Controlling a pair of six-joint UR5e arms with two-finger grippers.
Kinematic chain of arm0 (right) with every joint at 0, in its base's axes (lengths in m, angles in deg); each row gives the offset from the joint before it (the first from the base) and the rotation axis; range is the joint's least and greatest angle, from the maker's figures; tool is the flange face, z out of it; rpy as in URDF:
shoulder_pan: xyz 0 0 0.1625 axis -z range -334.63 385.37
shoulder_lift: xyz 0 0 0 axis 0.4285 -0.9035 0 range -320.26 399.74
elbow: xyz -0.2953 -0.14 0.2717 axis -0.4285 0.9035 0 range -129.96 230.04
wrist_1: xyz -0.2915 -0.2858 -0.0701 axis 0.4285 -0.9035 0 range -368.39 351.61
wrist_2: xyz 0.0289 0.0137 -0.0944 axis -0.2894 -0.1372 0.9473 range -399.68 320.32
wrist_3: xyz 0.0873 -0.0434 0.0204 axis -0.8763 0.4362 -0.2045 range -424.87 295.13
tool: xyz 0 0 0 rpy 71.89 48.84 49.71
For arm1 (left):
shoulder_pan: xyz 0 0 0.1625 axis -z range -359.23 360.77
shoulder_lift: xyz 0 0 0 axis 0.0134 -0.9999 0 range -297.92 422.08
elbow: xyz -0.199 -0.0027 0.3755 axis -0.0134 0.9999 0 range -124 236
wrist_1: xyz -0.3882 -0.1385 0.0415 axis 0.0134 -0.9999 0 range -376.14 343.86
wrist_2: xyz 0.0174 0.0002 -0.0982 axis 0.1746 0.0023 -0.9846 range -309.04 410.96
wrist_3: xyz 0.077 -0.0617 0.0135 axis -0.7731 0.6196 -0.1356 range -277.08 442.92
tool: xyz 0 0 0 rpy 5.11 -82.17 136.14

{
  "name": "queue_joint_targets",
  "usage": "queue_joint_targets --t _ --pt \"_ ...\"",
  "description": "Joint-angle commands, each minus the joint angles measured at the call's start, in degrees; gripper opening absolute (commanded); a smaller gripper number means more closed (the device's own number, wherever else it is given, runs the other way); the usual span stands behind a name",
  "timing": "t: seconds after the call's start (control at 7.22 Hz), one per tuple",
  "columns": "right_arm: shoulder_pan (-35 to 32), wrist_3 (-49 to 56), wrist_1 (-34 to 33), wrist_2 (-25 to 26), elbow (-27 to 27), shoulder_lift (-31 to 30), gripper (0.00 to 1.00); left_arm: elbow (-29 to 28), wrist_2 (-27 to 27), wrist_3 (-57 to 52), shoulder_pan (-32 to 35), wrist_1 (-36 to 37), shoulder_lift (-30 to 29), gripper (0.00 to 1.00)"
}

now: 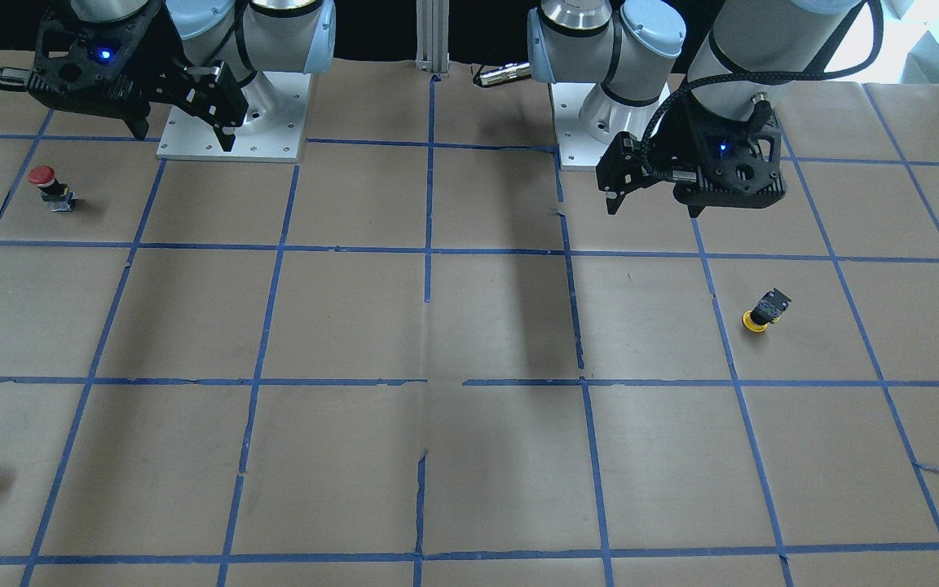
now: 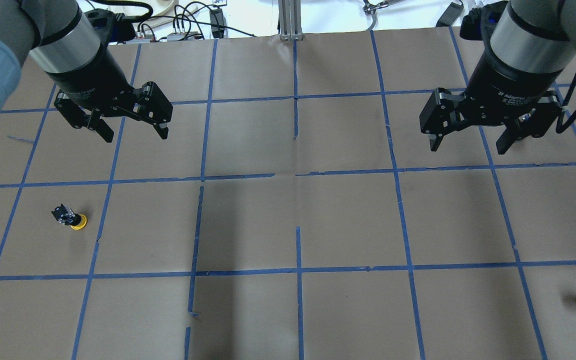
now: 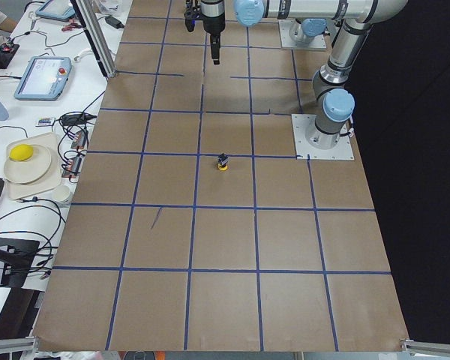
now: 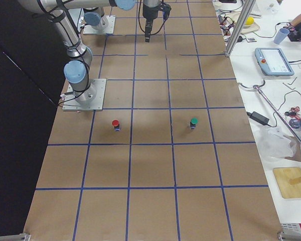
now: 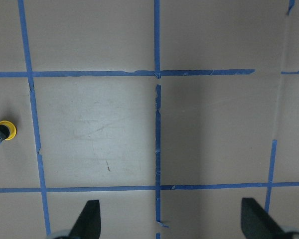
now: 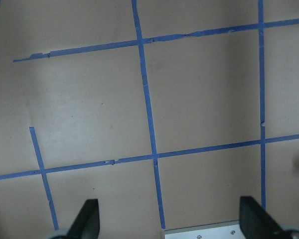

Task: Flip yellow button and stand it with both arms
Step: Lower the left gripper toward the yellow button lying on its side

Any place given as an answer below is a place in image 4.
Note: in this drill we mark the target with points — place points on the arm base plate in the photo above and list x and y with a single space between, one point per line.
97 98
106 29

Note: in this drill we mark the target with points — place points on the yellow lemon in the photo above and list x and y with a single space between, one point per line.
250 21

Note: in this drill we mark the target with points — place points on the cream tray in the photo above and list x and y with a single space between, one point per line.
245 30

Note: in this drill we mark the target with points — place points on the aluminium frame post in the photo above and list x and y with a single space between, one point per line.
246 10

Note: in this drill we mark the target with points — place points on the clear plastic bag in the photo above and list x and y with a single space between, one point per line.
273 144

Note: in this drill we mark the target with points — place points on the light blue cup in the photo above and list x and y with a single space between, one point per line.
281 35

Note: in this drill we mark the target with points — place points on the silver metal cane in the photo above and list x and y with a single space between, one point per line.
259 90

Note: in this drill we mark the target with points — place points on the black power adapter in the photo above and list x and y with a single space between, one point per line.
258 118

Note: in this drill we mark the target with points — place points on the blue teach pendant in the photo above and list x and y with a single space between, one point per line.
273 62

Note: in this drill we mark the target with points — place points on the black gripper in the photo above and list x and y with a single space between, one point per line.
149 12

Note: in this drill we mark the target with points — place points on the wooden cutting board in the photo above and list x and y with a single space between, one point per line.
289 181

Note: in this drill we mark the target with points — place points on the red push button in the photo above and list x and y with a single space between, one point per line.
116 125

